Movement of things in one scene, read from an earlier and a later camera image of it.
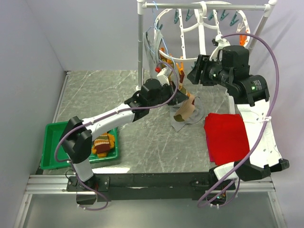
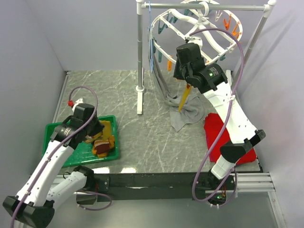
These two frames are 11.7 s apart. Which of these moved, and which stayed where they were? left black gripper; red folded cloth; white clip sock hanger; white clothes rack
Moved: left black gripper; white clip sock hanger
Stayed: white clothes rack; red folded cloth
